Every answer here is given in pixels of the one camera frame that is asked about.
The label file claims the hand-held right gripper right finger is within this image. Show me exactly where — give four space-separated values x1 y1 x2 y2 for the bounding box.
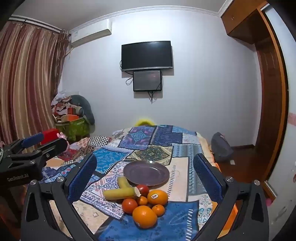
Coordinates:
193 153 270 241

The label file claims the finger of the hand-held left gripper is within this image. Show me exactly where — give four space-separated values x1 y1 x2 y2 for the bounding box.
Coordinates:
35 138 68 163
3 132 45 154

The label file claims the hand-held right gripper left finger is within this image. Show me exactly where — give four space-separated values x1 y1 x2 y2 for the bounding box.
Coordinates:
20 153 99 241

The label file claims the yellow cut banana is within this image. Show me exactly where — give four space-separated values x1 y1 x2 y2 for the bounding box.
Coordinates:
117 176 131 189
103 186 141 201

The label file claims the large orange with sticker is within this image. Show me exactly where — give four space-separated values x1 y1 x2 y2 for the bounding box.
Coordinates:
147 189 169 206

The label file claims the red tomato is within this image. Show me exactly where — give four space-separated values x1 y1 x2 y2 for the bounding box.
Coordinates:
136 184 150 197
122 198 138 214

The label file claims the purple plate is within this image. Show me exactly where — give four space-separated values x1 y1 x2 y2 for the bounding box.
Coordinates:
123 160 170 187

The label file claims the red container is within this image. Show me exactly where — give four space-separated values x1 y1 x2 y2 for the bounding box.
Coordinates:
42 129 61 145

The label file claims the green box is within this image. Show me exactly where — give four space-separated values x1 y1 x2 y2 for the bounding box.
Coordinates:
57 116 89 142

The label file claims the patchwork blanket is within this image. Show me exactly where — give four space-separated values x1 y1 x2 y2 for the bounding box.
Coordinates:
42 125 222 241

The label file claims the orange box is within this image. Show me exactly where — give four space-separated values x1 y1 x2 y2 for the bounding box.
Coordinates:
61 114 81 122

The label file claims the grey backpack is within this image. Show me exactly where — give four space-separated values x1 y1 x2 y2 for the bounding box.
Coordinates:
211 132 234 163

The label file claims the checkered bedsheet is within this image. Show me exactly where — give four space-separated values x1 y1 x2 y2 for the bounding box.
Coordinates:
69 136 111 163

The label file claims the pile of clutter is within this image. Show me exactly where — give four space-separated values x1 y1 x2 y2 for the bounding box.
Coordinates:
51 91 81 121

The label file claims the grey pillow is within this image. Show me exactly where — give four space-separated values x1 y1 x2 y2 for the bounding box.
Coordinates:
70 95 95 126

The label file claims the striped red curtain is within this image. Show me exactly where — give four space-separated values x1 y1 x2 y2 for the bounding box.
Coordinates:
0 20 70 153

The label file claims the yellow fluffy object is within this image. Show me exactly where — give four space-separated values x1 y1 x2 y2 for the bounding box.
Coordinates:
135 118 155 127

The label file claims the brown wooden door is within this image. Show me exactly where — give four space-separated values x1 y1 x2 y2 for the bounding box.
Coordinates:
221 0 289 186

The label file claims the small black monitor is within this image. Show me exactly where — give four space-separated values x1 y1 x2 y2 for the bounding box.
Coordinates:
133 70 162 92

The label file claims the white air conditioner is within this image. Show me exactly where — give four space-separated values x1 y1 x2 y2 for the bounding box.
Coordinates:
70 20 112 45

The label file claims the black wall television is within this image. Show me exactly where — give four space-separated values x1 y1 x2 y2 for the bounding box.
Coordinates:
121 41 173 72

